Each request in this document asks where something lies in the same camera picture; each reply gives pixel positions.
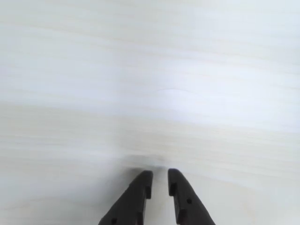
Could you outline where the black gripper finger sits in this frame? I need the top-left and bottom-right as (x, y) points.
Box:
(167, 168), (216, 225)
(97, 170), (154, 225)

